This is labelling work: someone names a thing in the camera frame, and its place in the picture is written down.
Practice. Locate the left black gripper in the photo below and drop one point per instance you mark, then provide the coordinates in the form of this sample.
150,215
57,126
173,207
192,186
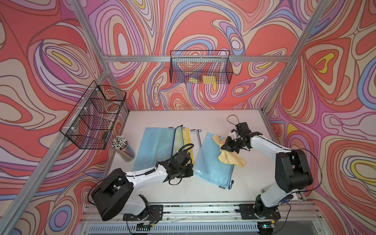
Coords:
190,173

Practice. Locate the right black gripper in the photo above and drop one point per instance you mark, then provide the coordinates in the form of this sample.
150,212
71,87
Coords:
227,145

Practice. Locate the yellow wiping cloth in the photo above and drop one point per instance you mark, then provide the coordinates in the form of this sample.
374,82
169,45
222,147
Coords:
226,157

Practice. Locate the light blue mesh document bag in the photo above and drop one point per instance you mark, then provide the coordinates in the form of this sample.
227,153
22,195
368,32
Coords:
208,167

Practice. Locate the white blue-zip document bag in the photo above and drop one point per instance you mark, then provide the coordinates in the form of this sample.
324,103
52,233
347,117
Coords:
195,136

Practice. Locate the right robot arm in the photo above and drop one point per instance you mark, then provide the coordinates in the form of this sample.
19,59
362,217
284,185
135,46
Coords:
292,171

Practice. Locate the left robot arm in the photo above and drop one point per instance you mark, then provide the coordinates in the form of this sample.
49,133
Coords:
115,193

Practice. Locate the green zip document bag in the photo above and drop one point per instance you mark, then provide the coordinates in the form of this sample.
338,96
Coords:
178,140

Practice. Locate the blue document bag leftmost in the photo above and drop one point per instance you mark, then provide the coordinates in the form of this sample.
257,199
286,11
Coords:
156,146

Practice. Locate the yellow document bag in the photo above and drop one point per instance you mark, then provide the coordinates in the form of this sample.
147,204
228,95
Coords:
187,140

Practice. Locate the clear pencil holder cup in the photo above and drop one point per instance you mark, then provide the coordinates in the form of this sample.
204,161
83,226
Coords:
121,145

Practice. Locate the yellow sponge in basket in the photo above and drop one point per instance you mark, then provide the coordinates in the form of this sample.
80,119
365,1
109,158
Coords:
205,79

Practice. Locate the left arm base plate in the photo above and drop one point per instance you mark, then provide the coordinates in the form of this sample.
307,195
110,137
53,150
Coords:
153,213

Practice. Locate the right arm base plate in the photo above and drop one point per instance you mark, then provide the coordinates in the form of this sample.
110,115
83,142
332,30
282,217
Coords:
246,211

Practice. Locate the black wire basket back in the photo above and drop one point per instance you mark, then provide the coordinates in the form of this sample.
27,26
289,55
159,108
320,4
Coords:
196,63

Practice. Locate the black wire basket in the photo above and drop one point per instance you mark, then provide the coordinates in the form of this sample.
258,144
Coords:
196,63
91,122

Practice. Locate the black wire basket left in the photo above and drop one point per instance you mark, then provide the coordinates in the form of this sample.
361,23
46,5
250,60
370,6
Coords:
91,122

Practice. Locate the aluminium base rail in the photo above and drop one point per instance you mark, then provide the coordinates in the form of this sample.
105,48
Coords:
215,218

